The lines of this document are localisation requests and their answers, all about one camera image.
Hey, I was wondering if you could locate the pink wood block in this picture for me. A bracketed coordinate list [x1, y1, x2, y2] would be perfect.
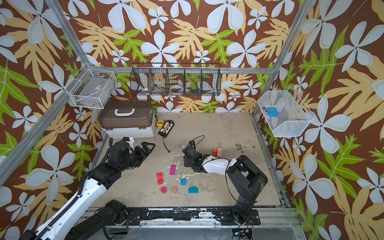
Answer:
[217, 148, 223, 158]

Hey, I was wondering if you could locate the small yellow connector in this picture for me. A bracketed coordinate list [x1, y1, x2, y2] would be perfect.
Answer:
[156, 120, 164, 128]

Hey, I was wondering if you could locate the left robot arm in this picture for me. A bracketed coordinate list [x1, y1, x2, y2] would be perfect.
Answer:
[19, 137, 156, 240]

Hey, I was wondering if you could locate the black charger board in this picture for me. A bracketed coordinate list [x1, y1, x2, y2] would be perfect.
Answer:
[158, 120, 175, 138]

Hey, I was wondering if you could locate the blue object in basket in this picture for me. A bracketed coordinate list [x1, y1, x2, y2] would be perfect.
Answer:
[267, 107, 279, 118]

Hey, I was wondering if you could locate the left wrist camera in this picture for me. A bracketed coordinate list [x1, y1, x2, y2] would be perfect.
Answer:
[122, 137, 135, 148]

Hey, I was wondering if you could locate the black wire basket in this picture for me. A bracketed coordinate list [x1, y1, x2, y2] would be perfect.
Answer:
[129, 63, 222, 96]

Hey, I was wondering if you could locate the red arch block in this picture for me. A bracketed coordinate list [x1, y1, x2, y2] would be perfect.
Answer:
[157, 173, 164, 185]

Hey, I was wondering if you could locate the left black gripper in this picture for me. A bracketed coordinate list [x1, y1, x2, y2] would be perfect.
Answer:
[119, 141, 156, 173]

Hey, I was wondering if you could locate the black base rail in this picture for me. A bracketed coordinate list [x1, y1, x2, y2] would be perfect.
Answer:
[115, 207, 261, 226]

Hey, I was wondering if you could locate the natural wood cylinder block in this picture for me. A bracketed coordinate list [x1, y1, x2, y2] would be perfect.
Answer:
[171, 186, 178, 194]

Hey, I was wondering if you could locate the magenta wood block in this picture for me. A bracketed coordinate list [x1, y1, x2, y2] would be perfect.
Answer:
[170, 165, 176, 176]

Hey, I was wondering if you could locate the white wire basket right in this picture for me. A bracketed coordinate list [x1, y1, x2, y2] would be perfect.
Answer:
[258, 88, 315, 138]

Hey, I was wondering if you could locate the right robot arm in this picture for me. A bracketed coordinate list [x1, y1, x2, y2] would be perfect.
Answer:
[183, 141, 268, 224]

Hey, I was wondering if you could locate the white wire basket left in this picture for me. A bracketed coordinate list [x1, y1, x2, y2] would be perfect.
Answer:
[66, 68, 117, 109]

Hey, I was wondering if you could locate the white box brown lid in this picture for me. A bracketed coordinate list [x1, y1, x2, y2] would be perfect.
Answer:
[98, 101, 156, 139]

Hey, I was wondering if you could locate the white wire basket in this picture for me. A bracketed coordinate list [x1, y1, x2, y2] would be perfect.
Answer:
[66, 68, 117, 109]
[258, 88, 315, 138]

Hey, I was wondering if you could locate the teal arch block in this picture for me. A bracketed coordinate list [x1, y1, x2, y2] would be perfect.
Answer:
[188, 186, 199, 194]

